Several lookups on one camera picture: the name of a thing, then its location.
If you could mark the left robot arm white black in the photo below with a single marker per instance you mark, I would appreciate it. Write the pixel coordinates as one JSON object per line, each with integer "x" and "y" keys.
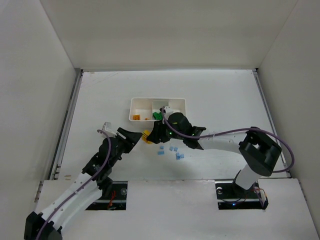
{"x": 90, "y": 185}

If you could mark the left aluminium rail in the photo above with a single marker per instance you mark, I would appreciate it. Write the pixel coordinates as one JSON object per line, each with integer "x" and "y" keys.
{"x": 54, "y": 164}

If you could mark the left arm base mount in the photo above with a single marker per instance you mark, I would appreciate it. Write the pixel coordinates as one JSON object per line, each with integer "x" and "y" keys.
{"x": 114, "y": 197}

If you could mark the aluminium rail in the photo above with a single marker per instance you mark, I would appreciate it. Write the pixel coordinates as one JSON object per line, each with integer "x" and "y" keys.
{"x": 54, "y": 164}
{"x": 282, "y": 157}

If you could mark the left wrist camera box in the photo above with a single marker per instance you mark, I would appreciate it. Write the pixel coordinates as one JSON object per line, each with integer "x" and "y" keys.
{"x": 107, "y": 128}

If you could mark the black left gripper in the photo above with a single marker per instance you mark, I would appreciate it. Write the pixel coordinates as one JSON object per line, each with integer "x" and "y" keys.
{"x": 122, "y": 139}

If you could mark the small green lego brick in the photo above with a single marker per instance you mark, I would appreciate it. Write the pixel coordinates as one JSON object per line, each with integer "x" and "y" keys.
{"x": 157, "y": 116}

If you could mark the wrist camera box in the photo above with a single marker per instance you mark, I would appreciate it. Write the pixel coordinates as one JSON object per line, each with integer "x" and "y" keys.
{"x": 107, "y": 128}
{"x": 167, "y": 111}

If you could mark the right aluminium rail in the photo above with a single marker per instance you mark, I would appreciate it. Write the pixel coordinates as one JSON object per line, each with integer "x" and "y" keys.
{"x": 282, "y": 157}

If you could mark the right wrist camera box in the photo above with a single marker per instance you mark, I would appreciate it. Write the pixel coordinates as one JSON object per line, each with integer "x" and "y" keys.
{"x": 167, "y": 111}

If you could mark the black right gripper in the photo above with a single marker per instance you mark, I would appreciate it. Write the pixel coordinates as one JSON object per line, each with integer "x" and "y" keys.
{"x": 161, "y": 131}

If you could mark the white divided plastic container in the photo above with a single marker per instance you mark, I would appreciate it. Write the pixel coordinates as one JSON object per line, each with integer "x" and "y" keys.
{"x": 145, "y": 106}

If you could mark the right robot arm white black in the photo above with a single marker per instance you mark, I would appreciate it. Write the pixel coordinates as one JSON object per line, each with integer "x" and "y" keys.
{"x": 259, "y": 151}

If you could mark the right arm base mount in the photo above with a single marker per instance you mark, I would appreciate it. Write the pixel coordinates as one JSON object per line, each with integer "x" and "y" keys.
{"x": 231, "y": 197}

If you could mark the yellow bee lego figure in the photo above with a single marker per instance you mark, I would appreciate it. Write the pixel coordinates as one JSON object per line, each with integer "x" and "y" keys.
{"x": 136, "y": 117}

